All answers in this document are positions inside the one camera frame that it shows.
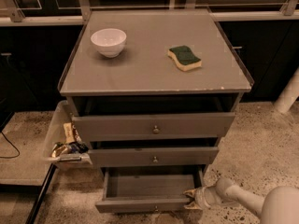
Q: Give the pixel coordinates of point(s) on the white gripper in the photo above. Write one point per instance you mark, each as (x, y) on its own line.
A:
(206, 197)

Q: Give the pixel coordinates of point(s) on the grey bottom drawer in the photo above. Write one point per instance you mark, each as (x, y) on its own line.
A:
(148, 189)

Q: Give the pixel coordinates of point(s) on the grey drawer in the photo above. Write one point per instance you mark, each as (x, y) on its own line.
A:
(160, 156)
(149, 127)
(148, 189)

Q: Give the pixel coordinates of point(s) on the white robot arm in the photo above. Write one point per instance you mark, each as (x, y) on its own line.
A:
(279, 206)

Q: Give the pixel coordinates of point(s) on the grey middle drawer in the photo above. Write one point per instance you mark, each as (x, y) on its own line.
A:
(160, 156)

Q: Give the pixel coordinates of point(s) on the grey top drawer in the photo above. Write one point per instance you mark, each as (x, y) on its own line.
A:
(149, 127)

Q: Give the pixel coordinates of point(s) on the grey drawer cabinet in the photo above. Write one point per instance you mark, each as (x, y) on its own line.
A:
(144, 80)

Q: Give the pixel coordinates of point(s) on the dark blue snack packet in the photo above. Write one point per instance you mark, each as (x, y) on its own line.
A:
(77, 147)

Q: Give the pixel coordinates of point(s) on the tan snack packet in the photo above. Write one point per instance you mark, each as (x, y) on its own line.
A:
(68, 132)

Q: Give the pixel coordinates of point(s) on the gold snack wrapper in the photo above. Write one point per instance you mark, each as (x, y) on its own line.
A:
(60, 149)

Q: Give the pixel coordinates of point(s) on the green yellow sponge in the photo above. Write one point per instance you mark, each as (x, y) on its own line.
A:
(184, 58)

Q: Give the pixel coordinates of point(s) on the white ceramic bowl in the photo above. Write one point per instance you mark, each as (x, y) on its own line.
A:
(109, 42)

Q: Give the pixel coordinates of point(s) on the white post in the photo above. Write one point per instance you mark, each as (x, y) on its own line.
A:
(288, 96)

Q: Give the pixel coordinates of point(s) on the metal railing frame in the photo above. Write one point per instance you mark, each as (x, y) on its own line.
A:
(67, 11)

